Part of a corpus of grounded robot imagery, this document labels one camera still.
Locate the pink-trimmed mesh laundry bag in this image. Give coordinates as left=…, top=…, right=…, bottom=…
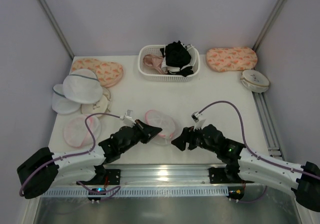
left=144, top=109, right=177, bottom=146

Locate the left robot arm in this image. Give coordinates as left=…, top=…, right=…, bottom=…
left=17, top=119, right=162, bottom=199

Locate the beige laundry bag left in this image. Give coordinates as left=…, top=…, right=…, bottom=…
left=80, top=87, right=112, bottom=115

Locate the pink-trimmed flat mesh bag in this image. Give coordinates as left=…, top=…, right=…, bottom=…
left=63, top=114, right=102, bottom=148

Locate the pink bra in basket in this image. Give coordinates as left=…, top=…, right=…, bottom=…
left=143, top=54, right=165, bottom=75

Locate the blue-trimmed mesh bag top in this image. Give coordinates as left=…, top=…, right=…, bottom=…
left=62, top=69, right=103, bottom=104

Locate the blue-trimmed mesh bag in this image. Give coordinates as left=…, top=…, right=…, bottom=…
left=62, top=69, right=103, bottom=104
left=51, top=84, right=81, bottom=115

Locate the beige-trimmed laundry bag right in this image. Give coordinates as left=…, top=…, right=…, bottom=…
left=240, top=69, right=270, bottom=93

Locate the black bra in basket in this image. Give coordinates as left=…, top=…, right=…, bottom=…
left=160, top=41, right=194, bottom=77

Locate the blue-trimmed mesh bag lower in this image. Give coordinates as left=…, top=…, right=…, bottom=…
left=51, top=84, right=81, bottom=115

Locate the white plastic basket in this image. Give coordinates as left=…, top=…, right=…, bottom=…
left=137, top=43, right=201, bottom=82

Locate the floral pad left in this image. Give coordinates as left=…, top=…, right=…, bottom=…
left=71, top=58, right=124, bottom=88

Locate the floral pad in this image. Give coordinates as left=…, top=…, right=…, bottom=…
left=206, top=47, right=258, bottom=72
left=71, top=58, right=124, bottom=88

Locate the floral pad right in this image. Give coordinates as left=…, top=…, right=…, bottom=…
left=206, top=47, right=258, bottom=72

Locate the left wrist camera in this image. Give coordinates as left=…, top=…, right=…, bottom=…
left=120, top=109, right=136, bottom=127

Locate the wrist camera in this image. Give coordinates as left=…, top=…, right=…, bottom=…
left=120, top=109, right=136, bottom=127
left=191, top=111, right=206, bottom=130

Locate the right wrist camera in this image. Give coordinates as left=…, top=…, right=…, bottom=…
left=191, top=111, right=206, bottom=130

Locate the aluminium mounting rail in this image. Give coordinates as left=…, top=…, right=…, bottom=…
left=49, top=162, right=301, bottom=188

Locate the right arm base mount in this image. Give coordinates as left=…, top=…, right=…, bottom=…
left=208, top=165, right=242, bottom=184

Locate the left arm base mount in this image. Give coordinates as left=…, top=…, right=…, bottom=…
left=87, top=168, right=122, bottom=186

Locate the white slotted cable duct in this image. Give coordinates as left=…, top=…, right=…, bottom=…
left=41, top=186, right=229, bottom=198

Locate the left frame post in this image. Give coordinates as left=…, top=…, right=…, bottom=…
left=37, top=0, right=75, bottom=59

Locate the frame post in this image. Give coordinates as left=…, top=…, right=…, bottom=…
left=37, top=0, right=75, bottom=59
left=252, top=0, right=288, bottom=52

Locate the right frame post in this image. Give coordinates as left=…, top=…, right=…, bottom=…
left=252, top=0, right=288, bottom=52

